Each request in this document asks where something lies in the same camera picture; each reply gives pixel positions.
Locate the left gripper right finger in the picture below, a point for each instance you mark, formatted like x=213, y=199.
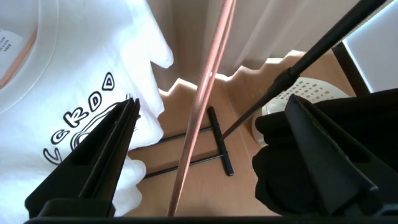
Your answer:
x=335, y=180

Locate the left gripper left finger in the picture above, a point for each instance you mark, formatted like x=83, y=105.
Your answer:
x=93, y=174

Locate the black garment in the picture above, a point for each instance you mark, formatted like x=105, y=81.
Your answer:
x=280, y=174

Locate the white printed t-shirt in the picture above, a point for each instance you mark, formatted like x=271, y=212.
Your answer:
x=77, y=46

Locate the white laundry basket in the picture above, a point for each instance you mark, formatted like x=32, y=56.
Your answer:
x=311, y=88

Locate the black clothes rack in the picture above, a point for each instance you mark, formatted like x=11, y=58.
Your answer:
x=326, y=40

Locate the beige curtain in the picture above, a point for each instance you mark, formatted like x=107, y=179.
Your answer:
x=264, y=31

